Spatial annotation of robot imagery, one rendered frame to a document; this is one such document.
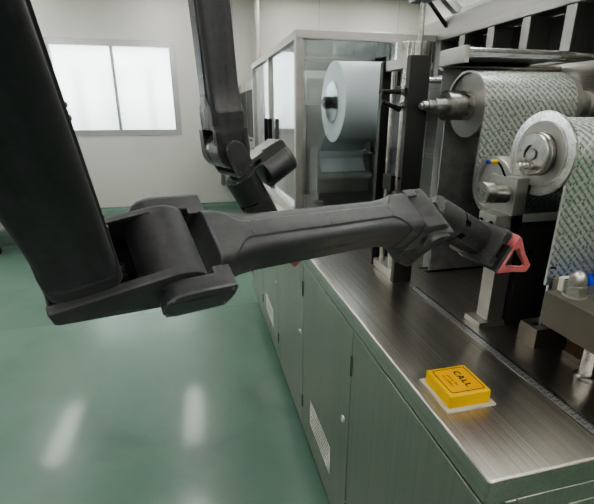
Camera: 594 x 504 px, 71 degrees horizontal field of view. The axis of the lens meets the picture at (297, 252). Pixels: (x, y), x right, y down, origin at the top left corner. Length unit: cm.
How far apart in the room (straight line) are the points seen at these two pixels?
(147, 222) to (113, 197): 595
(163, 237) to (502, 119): 82
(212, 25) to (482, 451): 70
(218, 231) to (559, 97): 90
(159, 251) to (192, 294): 5
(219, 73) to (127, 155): 556
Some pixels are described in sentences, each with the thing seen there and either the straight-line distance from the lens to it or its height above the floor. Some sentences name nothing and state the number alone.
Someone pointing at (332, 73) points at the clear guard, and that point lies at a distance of 170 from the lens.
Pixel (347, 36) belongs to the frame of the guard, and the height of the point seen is 158.
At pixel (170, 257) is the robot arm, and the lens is 37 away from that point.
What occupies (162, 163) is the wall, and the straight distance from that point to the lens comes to 619.
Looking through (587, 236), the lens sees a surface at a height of 111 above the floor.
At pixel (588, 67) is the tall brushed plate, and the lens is 130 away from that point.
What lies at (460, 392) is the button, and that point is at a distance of 70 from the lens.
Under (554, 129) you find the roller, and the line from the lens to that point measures 86.
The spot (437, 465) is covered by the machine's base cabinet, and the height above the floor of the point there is 78.
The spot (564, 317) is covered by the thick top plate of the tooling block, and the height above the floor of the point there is 100.
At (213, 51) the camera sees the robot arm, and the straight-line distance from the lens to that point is 69.
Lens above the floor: 132
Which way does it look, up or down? 19 degrees down
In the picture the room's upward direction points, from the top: straight up
